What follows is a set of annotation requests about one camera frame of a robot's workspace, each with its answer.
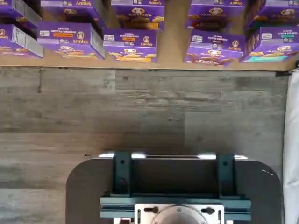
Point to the purple Annie's box yellow label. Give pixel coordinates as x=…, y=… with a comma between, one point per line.
x=137, y=14
x=130, y=39

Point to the purple Annie's box brown label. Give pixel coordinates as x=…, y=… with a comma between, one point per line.
x=217, y=14
x=215, y=42

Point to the purple Annie's box orange label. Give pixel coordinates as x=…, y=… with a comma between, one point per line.
x=70, y=35
x=70, y=11

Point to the purple Annie's box teal label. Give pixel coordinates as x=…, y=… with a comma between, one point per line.
x=280, y=14
x=275, y=37

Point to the purple Annie's snack box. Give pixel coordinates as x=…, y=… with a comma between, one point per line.
x=9, y=9
x=14, y=35

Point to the wooden board under purple boxes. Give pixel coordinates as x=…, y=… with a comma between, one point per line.
x=170, y=46

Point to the silver mounting plate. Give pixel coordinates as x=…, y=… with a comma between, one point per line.
x=147, y=219

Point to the white plastic curtain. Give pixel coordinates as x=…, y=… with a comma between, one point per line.
x=293, y=140

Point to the teal metal bracket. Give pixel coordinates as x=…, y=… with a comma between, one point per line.
x=121, y=172
x=225, y=172

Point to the teal metal rail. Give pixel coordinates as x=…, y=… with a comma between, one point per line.
x=116, y=205

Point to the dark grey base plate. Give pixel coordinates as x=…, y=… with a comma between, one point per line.
x=84, y=186

